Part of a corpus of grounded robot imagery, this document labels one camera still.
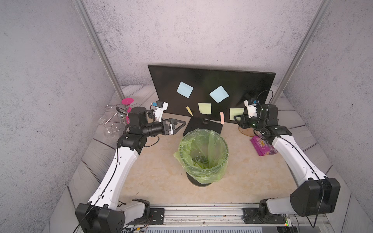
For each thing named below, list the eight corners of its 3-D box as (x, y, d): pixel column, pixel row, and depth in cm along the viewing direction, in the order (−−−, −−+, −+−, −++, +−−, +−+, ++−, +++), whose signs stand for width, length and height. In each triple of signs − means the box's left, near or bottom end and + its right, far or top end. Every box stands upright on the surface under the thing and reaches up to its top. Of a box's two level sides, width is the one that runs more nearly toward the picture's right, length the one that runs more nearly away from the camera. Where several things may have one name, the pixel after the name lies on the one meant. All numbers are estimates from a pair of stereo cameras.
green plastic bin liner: (178, 193, 82) (173, 174, 62) (180, 154, 99) (177, 129, 78) (222, 193, 82) (233, 174, 62) (217, 154, 99) (224, 128, 78)
